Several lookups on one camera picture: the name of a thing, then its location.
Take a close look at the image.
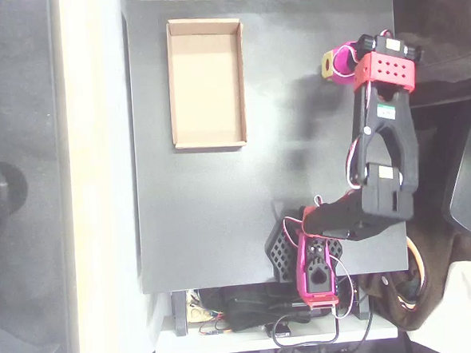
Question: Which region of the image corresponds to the black perforated arm base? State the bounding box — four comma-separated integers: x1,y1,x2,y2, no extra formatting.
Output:
263,217,346,284

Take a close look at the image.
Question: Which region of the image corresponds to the brown jacket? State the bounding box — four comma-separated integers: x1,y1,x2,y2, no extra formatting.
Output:
391,0,471,107

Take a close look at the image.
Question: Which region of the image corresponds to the cardboard box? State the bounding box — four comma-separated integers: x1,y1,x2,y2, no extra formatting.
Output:
164,14,251,152

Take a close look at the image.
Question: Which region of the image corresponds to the brown leather bag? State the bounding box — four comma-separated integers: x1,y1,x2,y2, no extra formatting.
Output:
357,225,471,336

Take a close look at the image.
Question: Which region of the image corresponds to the white cloth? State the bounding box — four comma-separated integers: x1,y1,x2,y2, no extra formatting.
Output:
402,260,471,353

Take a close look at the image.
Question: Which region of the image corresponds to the beige wooden piece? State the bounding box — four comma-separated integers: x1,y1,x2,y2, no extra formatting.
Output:
187,301,210,323

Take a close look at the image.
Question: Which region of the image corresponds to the small circuit board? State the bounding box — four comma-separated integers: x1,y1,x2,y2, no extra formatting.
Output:
198,320,234,338

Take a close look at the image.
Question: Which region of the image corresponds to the white shelf board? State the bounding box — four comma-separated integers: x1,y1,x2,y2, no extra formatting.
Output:
154,302,399,353

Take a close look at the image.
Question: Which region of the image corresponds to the black cable bundle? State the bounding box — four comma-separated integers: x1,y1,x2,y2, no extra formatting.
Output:
201,282,314,335

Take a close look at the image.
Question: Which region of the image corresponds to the thin black looped cable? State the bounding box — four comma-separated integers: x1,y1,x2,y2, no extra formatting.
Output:
267,310,378,353

